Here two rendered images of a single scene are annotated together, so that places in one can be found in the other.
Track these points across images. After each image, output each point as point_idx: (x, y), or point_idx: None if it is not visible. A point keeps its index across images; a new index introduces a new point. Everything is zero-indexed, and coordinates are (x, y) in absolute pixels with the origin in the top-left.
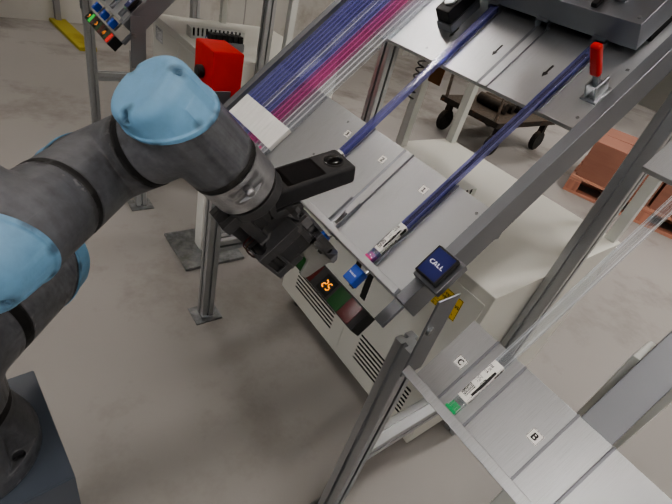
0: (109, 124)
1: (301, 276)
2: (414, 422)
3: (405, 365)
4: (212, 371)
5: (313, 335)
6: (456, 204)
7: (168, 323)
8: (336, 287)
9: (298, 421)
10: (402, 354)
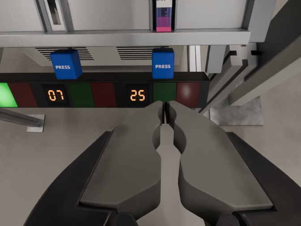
0: None
1: (45, 53)
2: (200, 64)
3: (253, 75)
4: (79, 137)
5: (87, 68)
6: None
7: (32, 148)
8: (149, 88)
9: (134, 108)
10: (244, 70)
